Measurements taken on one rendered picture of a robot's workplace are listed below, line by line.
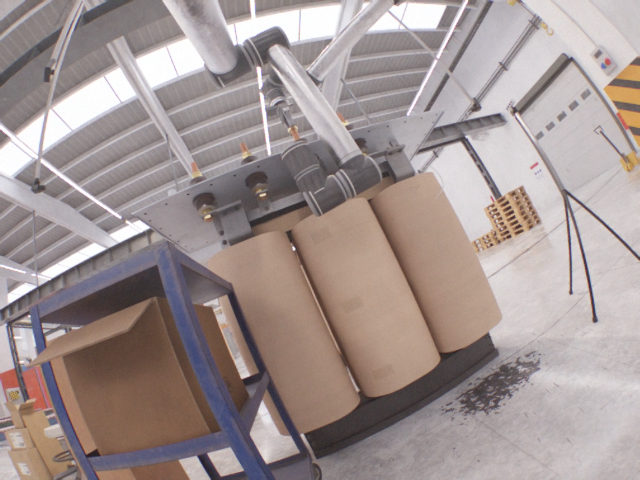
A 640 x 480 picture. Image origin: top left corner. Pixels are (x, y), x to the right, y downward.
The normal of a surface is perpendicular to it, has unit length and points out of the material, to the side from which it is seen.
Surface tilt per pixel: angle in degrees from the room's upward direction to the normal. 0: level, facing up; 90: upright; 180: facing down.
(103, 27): 180
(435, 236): 90
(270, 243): 90
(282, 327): 90
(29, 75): 180
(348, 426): 90
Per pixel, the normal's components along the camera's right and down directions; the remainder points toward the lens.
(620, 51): -0.91, 0.37
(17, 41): 0.39, 0.91
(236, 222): 0.08, -0.27
